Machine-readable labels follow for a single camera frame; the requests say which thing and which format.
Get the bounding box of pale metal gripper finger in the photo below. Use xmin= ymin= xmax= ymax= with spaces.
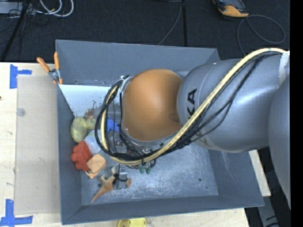
xmin=104 ymin=165 xmax=119 ymax=178
xmin=117 ymin=172 xmax=130 ymax=190

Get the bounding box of orange toy dinosaur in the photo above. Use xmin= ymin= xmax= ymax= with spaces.
xmin=90 ymin=175 xmax=133 ymax=204

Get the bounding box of tan square sponge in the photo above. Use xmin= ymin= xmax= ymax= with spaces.
xmin=86 ymin=153 xmax=107 ymax=175

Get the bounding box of red toy block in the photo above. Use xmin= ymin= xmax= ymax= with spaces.
xmin=71 ymin=140 xmax=93 ymax=173

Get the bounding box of clear plastic thing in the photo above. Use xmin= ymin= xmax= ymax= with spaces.
xmin=83 ymin=130 xmax=103 ymax=155

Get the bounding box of blue plastic thing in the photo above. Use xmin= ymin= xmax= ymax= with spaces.
xmin=107 ymin=118 xmax=121 ymax=134

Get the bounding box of grey metal bin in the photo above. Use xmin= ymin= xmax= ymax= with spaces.
xmin=54 ymin=39 xmax=265 ymax=226

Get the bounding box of yellow rubber duck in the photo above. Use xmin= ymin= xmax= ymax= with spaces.
xmin=71 ymin=116 xmax=97 ymax=144

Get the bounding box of pale flat board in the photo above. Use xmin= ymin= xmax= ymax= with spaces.
xmin=13 ymin=74 xmax=62 ymax=215

